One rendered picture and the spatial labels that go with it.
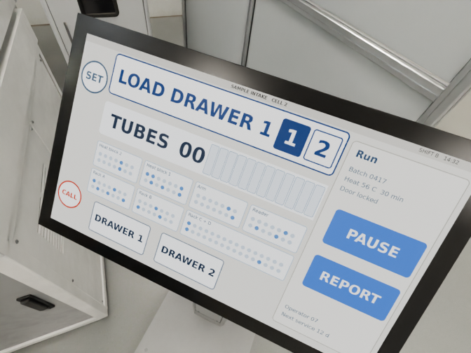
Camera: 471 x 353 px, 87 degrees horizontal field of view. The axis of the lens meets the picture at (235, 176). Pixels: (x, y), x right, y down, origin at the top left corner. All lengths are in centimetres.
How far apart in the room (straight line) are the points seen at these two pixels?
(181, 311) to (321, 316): 102
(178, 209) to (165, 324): 102
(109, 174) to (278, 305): 28
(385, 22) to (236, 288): 85
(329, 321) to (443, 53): 72
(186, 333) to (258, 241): 103
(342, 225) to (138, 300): 120
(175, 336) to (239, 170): 109
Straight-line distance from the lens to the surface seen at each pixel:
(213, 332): 131
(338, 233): 31
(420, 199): 32
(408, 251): 34
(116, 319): 141
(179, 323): 131
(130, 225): 38
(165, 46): 34
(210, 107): 31
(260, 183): 29
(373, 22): 99
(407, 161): 31
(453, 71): 87
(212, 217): 32
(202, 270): 35
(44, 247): 89
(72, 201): 43
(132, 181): 36
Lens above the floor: 134
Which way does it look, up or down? 51 degrees down
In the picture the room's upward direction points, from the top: 10 degrees clockwise
